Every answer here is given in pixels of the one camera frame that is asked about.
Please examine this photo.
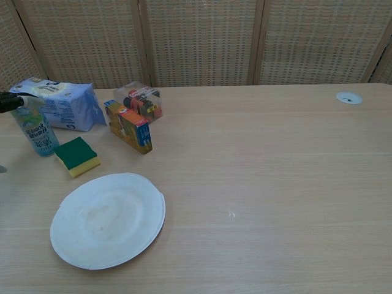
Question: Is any light blue drink can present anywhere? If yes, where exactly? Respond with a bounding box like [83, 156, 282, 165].
[10, 95, 59, 158]

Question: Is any white table cable grommet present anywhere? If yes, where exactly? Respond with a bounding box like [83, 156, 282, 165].
[336, 91, 363, 105]

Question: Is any woven rattan folding screen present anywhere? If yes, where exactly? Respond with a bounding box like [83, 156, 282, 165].
[0, 0, 392, 96]

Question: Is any green and yellow sponge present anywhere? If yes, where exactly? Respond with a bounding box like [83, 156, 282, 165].
[53, 136, 102, 179]

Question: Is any clear plastic box with toys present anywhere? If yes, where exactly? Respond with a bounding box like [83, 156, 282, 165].
[112, 81, 165, 124]

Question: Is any blue tissue pack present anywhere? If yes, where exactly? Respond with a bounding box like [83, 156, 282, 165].
[8, 77, 108, 133]

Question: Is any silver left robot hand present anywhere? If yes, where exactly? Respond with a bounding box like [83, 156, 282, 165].
[0, 91, 26, 114]

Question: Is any white paper plate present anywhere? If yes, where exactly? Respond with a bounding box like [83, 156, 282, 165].
[50, 173, 167, 271]

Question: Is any orange and yellow carton box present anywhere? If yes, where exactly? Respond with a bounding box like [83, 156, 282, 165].
[103, 99, 154, 156]

